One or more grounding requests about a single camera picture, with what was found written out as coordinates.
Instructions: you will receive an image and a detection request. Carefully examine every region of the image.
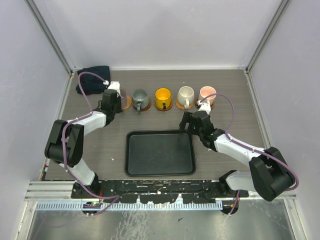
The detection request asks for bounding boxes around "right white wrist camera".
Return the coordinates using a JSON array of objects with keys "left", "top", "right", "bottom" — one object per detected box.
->
[{"left": 198, "top": 104, "right": 212, "bottom": 115}]

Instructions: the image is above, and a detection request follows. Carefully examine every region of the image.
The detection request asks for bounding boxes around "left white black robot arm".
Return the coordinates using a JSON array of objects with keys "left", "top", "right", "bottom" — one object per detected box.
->
[{"left": 44, "top": 89, "right": 122, "bottom": 198}]

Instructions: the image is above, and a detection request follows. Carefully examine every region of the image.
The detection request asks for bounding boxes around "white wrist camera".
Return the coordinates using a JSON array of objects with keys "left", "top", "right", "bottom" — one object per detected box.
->
[
  {"left": 198, "top": 104, "right": 212, "bottom": 115},
  {"left": 103, "top": 80, "right": 121, "bottom": 96}
]

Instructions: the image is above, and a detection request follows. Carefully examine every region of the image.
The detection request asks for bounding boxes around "grey ceramic mug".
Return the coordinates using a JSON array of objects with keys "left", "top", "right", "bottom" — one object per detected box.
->
[{"left": 132, "top": 89, "right": 150, "bottom": 112}]

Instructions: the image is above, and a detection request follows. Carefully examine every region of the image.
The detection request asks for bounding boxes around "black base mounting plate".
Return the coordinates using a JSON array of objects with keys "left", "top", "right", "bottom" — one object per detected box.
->
[{"left": 71, "top": 179, "right": 250, "bottom": 204}]

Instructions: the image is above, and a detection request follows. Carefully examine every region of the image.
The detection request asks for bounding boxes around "cream ceramic mug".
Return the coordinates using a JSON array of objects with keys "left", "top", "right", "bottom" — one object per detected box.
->
[{"left": 176, "top": 86, "right": 195, "bottom": 110}]

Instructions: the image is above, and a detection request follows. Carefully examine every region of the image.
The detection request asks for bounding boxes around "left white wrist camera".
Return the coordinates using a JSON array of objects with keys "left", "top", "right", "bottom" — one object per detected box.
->
[{"left": 103, "top": 80, "right": 121, "bottom": 96}]

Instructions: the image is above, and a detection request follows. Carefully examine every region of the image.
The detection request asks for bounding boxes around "white slotted cable duct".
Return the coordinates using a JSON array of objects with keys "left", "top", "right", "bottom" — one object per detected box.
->
[{"left": 35, "top": 200, "right": 223, "bottom": 211}]

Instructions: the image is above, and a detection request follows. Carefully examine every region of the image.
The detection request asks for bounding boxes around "lilac ceramic mug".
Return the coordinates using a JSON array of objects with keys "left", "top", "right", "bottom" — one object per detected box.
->
[{"left": 120, "top": 87, "right": 128, "bottom": 109}]

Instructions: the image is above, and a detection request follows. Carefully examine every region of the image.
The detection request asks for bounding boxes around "pink ceramic mug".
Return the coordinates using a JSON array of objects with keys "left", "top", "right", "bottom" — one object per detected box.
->
[{"left": 198, "top": 86, "right": 217, "bottom": 108}]

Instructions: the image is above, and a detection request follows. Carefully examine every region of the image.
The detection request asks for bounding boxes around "black serving tray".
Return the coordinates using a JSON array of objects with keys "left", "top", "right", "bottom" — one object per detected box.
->
[{"left": 124, "top": 130, "right": 196, "bottom": 177}]

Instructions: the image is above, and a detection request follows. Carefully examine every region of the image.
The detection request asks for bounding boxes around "yellow ceramic mug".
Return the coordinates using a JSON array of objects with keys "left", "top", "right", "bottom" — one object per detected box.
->
[{"left": 154, "top": 87, "right": 173, "bottom": 109}]

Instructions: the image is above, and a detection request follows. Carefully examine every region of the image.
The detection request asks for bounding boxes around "brown wooden saucer coaster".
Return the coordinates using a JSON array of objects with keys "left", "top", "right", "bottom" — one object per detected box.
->
[
  {"left": 132, "top": 98, "right": 152, "bottom": 112},
  {"left": 195, "top": 99, "right": 211, "bottom": 110},
  {"left": 154, "top": 102, "right": 173, "bottom": 112}
]

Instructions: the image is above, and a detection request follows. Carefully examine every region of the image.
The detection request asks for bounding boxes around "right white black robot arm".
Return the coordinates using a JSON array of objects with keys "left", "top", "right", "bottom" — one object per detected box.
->
[{"left": 179, "top": 110, "right": 299, "bottom": 202}]

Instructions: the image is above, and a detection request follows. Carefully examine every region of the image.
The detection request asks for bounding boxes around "dark blue folded cloth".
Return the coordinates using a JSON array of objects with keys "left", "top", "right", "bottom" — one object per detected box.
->
[{"left": 77, "top": 65, "right": 111, "bottom": 95}]

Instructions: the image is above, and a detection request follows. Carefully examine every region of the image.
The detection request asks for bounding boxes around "aluminium frame rail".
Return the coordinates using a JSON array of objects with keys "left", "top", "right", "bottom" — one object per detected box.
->
[{"left": 24, "top": 180, "right": 297, "bottom": 202}]

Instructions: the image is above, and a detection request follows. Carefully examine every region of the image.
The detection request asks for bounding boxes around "woven rattan coaster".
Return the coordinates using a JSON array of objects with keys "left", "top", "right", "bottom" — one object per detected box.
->
[
  {"left": 175, "top": 98, "right": 194, "bottom": 110},
  {"left": 121, "top": 95, "right": 132, "bottom": 110}
]

